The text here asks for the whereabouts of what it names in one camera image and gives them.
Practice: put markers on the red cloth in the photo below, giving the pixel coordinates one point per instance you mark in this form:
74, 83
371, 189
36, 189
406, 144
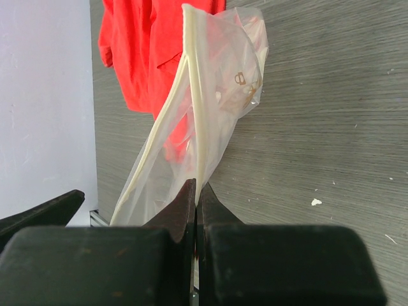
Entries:
142, 42

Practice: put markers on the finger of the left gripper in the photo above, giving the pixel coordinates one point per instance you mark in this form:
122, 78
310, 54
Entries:
55, 212

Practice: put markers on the clear polka dot zip bag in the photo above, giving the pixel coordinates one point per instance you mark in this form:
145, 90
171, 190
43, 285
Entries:
219, 79

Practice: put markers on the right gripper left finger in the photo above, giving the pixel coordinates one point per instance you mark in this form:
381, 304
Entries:
137, 265

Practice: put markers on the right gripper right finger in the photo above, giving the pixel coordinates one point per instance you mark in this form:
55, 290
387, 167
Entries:
258, 264

